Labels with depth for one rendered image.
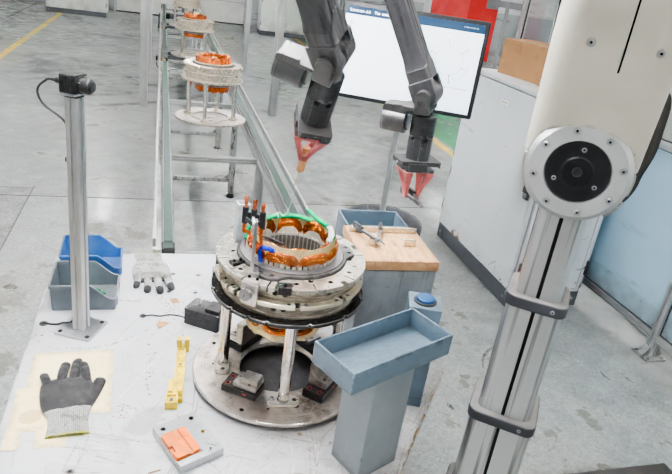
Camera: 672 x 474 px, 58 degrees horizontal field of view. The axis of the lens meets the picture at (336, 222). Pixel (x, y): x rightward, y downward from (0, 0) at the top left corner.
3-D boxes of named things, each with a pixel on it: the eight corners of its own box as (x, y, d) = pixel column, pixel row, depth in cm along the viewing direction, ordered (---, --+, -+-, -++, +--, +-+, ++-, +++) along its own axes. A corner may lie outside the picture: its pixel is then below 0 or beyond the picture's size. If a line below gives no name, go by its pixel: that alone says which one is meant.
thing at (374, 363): (331, 503, 110) (354, 374, 99) (296, 464, 117) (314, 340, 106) (424, 451, 125) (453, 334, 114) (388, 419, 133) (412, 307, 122)
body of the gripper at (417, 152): (391, 160, 146) (396, 130, 144) (430, 162, 149) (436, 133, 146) (400, 168, 141) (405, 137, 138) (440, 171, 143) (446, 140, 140)
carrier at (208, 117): (180, 106, 358) (182, 54, 347) (247, 114, 363) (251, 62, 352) (169, 122, 323) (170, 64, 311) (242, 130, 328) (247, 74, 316)
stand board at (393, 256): (342, 233, 157) (343, 224, 156) (410, 235, 162) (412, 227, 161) (361, 270, 139) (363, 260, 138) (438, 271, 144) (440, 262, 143)
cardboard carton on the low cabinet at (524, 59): (576, 87, 365) (586, 51, 357) (538, 85, 353) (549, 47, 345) (532, 74, 397) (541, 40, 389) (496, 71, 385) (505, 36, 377)
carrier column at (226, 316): (216, 362, 140) (222, 282, 132) (227, 361, 140) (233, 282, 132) (217, 368, 137) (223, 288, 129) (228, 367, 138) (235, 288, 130)
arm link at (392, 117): (431, 92, 132) (440, 83, 139) (381, 83, 136) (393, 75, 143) (423, 144, 138) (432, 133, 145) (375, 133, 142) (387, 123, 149)
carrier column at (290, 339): (275, 399, 130) (285, 316, 122) (287, 398, 131) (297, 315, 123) (278, 407, 128) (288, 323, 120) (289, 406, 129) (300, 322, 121)
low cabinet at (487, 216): (581, 307, 364) (647, 111, 318) (500, 309, 349) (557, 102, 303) (499, 235, 454) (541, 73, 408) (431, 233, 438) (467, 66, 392)
